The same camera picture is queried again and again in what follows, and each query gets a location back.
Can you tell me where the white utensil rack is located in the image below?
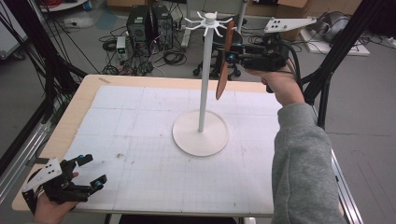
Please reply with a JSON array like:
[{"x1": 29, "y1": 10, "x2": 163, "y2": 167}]
[{"x1": 171, "y1": 11, "x2": 238, "y2": 158}]

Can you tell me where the wooden rice spatula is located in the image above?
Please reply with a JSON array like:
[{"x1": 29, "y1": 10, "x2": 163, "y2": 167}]
[{"x1": 215, "y1": 20, "x2": 236, "y2": 102}]

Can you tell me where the person's left hand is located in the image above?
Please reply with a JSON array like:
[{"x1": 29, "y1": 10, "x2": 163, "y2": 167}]
[{"x1": 32, "y1": 195, "x2": 79, "y2": 224}]

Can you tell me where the person's right hand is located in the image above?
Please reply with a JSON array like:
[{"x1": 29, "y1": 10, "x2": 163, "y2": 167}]
[{"x1": 245, "y1": 61, "x2": 306, "y2": 107}]

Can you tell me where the small white power supply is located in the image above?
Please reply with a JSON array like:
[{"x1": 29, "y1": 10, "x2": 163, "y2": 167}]
[{"x1": 115, "y1": 35, "x2": 127, "y2": 54}]

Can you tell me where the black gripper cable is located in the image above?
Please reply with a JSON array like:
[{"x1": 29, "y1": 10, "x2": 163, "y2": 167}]
[{"x1": 280, "y1": 41, "x2": 304, "y2": 91}]

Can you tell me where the black round stool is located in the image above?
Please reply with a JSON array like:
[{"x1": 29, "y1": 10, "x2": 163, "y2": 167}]
[{"x1": 192, "y1": 29, "x2": 244, "y2": 81}]

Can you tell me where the black computer tower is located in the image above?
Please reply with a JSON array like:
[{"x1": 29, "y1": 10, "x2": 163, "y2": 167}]
[
  {"x1": 126, "y1": 5, "x2": 154, "y2": 45},
  {"x1": 151, "y1": 4, "x2": 175, "y2": 51}
]

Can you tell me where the white metal stand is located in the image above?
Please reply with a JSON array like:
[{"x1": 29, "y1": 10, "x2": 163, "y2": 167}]
[{"x1": 181, "y1": 0, "x2": 249, "y2": 51}]

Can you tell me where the white grid mat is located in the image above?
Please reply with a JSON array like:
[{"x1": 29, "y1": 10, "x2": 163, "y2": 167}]
[{"x1": 62, "y1": 85, "x2": 286, "y2": 217}]

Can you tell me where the black metal frame with cables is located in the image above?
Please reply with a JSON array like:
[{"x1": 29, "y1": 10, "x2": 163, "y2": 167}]
[{"x1": 5, "y1": 0, "x2": 89, "y2": 123}]

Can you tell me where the tangle of black floor cables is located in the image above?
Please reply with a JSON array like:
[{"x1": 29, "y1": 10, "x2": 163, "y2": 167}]
[{"x1": 98, "y1": 26, "x2": 189, "y2": 77}]

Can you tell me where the aluminium rail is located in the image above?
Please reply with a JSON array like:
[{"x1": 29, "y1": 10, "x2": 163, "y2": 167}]
[
  {"x1": 301, "y1": 102, "x2": 364, "y2": 224},
  {"x1": 0, "y1": 120, "x2": 53, "y2": 203}
]

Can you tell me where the white flat board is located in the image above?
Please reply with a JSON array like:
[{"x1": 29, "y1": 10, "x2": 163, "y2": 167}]
[{"x1": 300, "y1": 27, "x2": 372, "y2": 57}]

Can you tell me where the grey bag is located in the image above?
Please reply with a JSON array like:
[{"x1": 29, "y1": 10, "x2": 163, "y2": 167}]
[{"x1": 305, "y1": 11, "x2": 352, "y2": 44}]

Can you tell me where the brown cardboard box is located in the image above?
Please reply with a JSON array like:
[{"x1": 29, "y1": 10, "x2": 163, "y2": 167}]
[{"x1": 273, "y1": 0, "x2": 310, "y2": 42}]

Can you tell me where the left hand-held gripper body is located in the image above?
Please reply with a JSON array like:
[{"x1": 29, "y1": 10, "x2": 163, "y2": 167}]
[{"x1": 21, "y1": 157, "x2": 94, "y2": 205}]

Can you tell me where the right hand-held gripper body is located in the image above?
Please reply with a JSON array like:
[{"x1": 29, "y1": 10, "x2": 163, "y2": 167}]
[{"x1": 240, "y1": 16, "x2": 318, "y2": 73}]

